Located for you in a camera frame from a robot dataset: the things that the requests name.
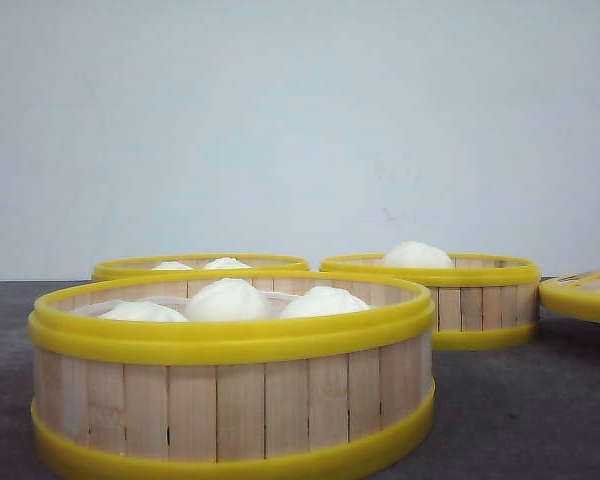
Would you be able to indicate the front bamboo steamer basket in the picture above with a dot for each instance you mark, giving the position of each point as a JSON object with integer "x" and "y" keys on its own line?
{"x": 329, "y": 397}

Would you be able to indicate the left white bun front basket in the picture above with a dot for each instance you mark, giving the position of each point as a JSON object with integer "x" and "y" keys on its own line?
{"x": 143, "y": 311}

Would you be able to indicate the left bun back basket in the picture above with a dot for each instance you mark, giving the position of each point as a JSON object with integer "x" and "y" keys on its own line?
{"x": 171, "y": 265}

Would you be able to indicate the right white bun front basket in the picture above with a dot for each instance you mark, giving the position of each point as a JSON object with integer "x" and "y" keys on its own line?
{"x": 324, "y": 301}

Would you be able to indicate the woven bamboo steamer lid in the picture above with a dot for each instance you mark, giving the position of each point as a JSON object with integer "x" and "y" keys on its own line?
{"x": 576, "y": 295}

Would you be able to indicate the middle white bun front basket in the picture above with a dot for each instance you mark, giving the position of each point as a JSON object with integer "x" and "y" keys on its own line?
{"x": 227, "y": 299}

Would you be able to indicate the white bun with yellow dot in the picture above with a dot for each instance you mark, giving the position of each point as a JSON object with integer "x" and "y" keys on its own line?
{"x": 415, "y": 254}

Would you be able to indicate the white bun basket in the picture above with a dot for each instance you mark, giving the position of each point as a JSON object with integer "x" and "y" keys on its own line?
{"x": 324, "y": 301}
{"x": 143, "y": 311}
{"x": 227, "y": 299}

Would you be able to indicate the right bun back basket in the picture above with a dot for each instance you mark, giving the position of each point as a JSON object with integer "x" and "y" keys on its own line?
{"x": 226, "y": 263}

